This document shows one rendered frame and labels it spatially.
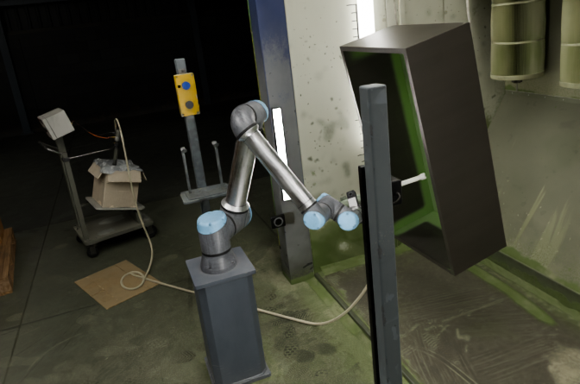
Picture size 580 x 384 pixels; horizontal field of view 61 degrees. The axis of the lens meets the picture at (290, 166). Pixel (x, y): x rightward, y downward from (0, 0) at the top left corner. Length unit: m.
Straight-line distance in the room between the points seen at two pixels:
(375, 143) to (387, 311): 0.47
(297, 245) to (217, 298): 1.09
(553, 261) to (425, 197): 0.83
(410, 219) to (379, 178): 1.97
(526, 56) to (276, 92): 1.61
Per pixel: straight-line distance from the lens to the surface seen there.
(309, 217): 2.17
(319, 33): 3.21
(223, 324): 2.59
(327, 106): 3.26
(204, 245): 2.48
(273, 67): 3.10
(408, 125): 2.99
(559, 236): 3.38
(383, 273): 1.33
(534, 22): 3.53
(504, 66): 3.56
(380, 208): 1.25
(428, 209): 3.24
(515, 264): 3.52
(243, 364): 2.76
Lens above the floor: 1.82
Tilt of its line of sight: 17 degrees down
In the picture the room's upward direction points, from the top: 7 degrees counter-clockwise
